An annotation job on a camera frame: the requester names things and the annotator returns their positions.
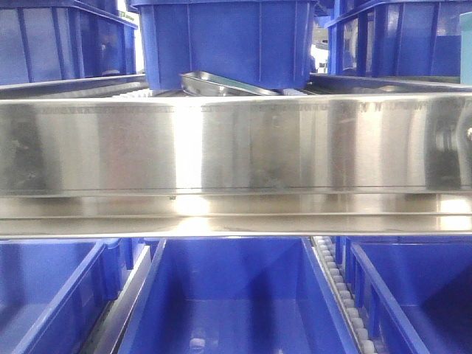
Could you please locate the blue bin upper centre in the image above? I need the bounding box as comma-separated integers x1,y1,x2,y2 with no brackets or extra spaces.
129,1,315,90

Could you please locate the blue bin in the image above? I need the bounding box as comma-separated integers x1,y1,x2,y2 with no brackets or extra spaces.
334,236,471,353
129,1,315,90
1,239,126,353
327,1,471,77
119,237,358,353
1,1,137,85

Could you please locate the blue bin lower right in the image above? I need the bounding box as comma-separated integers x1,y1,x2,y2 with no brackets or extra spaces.
334,236,471,353

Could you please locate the blue bin upper right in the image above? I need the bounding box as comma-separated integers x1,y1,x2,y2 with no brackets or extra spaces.
327,1,471,77

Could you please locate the steel lane divider upper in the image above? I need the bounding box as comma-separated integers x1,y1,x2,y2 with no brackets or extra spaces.
180,71,280,97

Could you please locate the steel lane divider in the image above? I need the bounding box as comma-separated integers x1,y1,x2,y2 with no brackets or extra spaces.
80,246,151,353
180,71,280,97

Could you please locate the white roller track right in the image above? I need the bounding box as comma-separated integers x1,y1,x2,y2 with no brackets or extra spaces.
310,236,377,354

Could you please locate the stainless steel shelf front rail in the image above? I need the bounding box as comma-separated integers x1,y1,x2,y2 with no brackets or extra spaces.
1,93,471,238

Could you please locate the blue bin lower centre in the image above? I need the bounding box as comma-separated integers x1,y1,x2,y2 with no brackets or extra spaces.
119,237,358,353

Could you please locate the blue bin lower left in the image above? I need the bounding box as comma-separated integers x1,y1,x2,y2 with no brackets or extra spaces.
1,239,126,353

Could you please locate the steel lane divider lower left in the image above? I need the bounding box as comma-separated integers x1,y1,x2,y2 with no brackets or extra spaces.
80,246,151,353

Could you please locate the blue bin upper left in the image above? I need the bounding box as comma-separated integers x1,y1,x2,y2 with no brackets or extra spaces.
1,1,137,85

